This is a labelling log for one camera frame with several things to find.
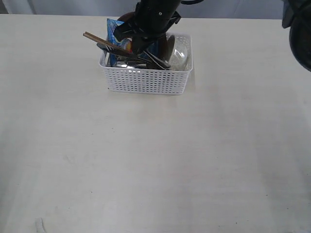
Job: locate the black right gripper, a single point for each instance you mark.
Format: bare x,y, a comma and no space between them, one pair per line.
150,20

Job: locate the silver metal fork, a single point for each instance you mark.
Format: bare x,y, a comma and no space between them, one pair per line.
152,59

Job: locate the brown wooden chopstick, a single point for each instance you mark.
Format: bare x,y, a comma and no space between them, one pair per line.
97,39

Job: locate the silver table knife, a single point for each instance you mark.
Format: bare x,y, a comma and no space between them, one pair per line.
103,47

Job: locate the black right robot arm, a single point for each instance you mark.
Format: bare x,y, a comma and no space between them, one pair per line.
296,17

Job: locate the blue chips bag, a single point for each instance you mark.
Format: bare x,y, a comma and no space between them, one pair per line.
126,43

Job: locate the brown wooden plate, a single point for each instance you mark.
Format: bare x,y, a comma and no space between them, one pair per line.
162,43

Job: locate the stainless steel cup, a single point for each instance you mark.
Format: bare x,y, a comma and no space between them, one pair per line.
130,65

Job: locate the speckled white ceramic bowl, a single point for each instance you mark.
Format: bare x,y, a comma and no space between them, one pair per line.
177,54

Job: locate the white plastic woven basket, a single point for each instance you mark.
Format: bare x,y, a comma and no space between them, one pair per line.
149,81

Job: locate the white backdrop curtain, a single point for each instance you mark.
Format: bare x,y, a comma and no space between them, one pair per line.
252,9

